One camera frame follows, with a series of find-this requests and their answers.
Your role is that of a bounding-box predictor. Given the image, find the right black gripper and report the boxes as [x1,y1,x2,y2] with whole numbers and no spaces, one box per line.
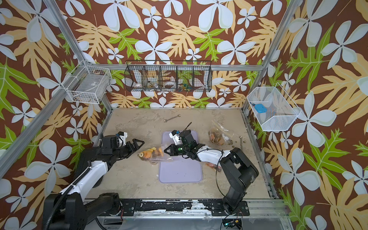
[163,144,191,156]

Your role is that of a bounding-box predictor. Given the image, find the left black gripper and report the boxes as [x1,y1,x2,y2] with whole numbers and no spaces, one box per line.
[113,138,145,159]

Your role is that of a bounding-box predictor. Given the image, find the ziploc bag with cookies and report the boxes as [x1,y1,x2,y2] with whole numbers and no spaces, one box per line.
[138,146,173,164]

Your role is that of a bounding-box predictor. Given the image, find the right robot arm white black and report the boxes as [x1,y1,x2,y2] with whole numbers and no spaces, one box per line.
[164,142,259,214]

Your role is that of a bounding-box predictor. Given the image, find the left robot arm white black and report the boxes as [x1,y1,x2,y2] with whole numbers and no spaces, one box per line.
[42,132,145,230]

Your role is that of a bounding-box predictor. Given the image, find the clear bag of cookies back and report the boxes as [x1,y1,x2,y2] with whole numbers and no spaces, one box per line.
[209,120,234,146]

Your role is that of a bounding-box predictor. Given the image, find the lavender plastic tray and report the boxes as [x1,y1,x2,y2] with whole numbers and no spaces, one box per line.
[159,130,204,184]

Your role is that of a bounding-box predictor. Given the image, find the silver wrench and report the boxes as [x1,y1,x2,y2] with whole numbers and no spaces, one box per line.
[163,115,181,123]

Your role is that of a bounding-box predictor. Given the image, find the metal rod tool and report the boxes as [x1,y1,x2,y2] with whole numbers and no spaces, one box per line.
[239,136,243,151]

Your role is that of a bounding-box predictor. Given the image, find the blue object in basket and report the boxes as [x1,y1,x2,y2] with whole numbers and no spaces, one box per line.
[253,104,267,113]

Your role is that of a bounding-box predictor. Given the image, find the white mesh basket right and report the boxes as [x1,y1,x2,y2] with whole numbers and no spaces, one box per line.
[247,83,302,132]

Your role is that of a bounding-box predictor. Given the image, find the black mounting rail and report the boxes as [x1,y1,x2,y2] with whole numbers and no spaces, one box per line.
[120,198,250,216]

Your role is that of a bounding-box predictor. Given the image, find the black wire basket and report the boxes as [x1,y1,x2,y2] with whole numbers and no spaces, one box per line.
[123,60,213,92]

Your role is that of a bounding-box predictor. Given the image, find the white wire basket left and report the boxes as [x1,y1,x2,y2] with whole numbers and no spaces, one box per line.
[62,61,112,104]

